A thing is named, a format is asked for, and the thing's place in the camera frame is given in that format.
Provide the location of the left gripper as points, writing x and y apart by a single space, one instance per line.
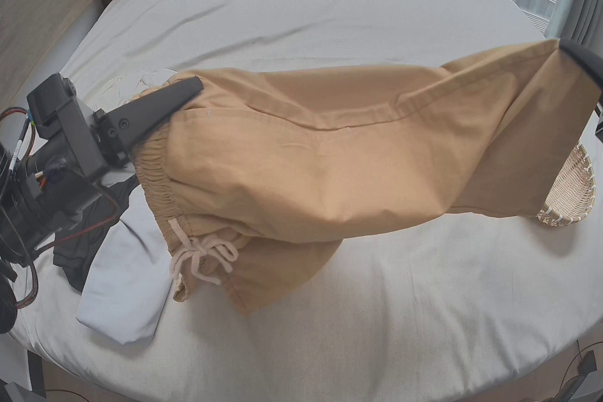
75 164

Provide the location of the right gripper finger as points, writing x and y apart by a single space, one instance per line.
589 61

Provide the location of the tan shorts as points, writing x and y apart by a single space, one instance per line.
329 145

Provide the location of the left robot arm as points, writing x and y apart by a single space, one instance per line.
14 221

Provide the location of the white garment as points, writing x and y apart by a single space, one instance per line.
122 87

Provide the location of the round woven basket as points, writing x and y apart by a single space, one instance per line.
572 183

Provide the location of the black garment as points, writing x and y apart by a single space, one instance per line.
85 249

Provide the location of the pale blue garment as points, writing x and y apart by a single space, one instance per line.
122 287

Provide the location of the bed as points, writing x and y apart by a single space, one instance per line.
301 14

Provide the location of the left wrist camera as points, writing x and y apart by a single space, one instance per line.
52 103

